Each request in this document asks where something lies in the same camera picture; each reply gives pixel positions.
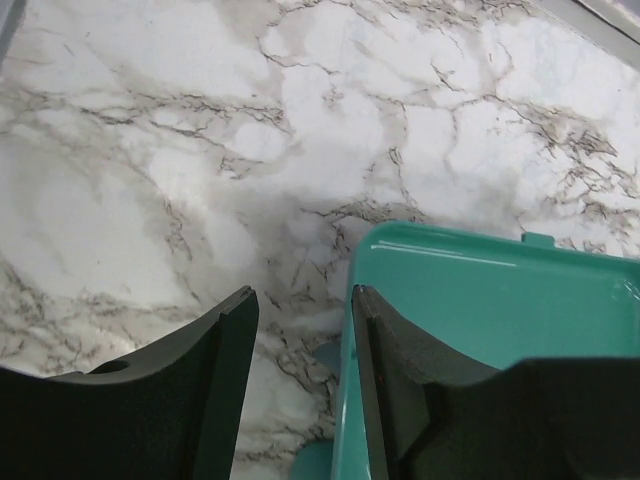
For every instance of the teal medicine box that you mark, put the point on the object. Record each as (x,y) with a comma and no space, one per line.
(497,301)

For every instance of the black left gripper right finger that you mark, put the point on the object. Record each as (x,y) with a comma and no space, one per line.
(431,412)

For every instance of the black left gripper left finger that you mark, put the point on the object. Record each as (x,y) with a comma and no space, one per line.
(169,410)

